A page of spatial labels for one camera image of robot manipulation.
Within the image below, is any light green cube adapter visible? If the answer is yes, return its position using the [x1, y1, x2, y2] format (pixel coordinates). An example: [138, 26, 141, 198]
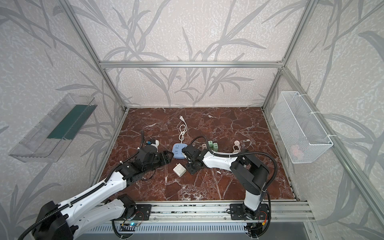
[212, 143, 219, 152]

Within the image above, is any white cube adapter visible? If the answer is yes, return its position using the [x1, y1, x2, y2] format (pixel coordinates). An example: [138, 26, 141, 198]
[173, 164, 187, 178]

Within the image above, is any white cable of blue strip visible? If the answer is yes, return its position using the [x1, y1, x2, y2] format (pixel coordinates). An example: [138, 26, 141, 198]
[178, 121, 188, 144]

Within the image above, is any aluminium front rail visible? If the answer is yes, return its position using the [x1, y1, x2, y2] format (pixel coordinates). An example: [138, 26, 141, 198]
[137, 200, 315, 224]

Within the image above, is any white wire mesh basket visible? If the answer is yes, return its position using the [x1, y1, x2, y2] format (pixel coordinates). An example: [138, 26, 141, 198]
[272, 91, 334, 164]

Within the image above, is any clear plastic wall tray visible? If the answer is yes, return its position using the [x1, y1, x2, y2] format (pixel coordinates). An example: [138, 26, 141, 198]
[9, 94, 98, 163]

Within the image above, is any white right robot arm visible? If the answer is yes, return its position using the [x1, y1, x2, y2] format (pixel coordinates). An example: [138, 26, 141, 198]
[182, 145, 271, 220]

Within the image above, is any blue square power strip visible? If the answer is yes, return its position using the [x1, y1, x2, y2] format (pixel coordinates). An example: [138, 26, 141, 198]
[172, 143, 188, 160]

